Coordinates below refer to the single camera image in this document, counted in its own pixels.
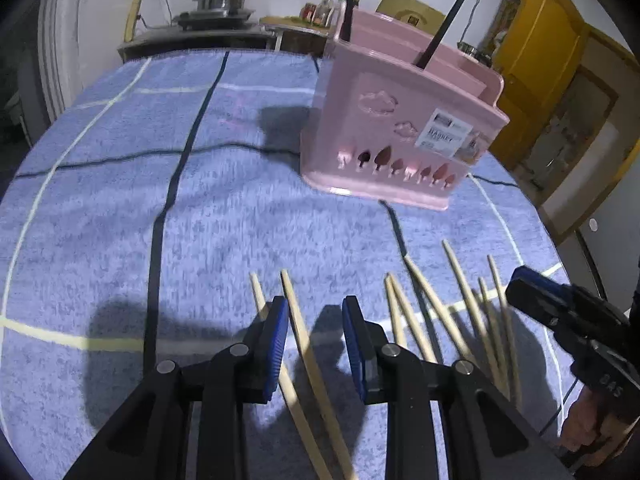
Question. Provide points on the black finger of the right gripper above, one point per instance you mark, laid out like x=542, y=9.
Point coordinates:
x=544, y=300

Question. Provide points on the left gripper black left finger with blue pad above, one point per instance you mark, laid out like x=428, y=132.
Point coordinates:
x=148, y=436

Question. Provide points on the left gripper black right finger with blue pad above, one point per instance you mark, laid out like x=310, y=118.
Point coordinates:
x=485, y=437

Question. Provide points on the light wooden chopstick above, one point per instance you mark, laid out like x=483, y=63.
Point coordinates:
x=495, y=337
x=409, y=318
x=291, y=398
x=442, y=312
x=395, y=317
x=514, y=370
x=475, y=315
x=316, y=382

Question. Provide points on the black chopstick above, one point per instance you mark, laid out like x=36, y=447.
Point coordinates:
x=346, y=29
x=426, y=56

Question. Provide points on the metal kitchen shelf left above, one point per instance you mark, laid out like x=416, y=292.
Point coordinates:
x=173, y=39

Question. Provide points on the person's right hand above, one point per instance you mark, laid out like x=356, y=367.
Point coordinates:
x=581, y=429

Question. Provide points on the blue checked tablecloth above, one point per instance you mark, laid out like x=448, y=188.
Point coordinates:
x=142, y=213

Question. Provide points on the pink plastic utensil basket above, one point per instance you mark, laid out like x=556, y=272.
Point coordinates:
x=381, y=127

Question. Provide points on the white electric kettle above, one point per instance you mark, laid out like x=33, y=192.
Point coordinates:
x=474, y=52

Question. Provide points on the yellow wooden door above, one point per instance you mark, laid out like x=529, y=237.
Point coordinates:
x=572, y=94

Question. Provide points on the golden cardboard box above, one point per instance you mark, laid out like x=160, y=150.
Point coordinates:
x=413, y=12

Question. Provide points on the clear plastic bottle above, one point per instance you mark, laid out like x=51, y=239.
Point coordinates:
x=323, y=13

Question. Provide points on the red lid jar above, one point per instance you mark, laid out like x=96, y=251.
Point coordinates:
x=307, y=12

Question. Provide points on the black induction cooker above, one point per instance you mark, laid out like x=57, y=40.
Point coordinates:
x=212, y=19

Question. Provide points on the wooden rolling pin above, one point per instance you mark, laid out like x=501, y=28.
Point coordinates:
x=131, y=20

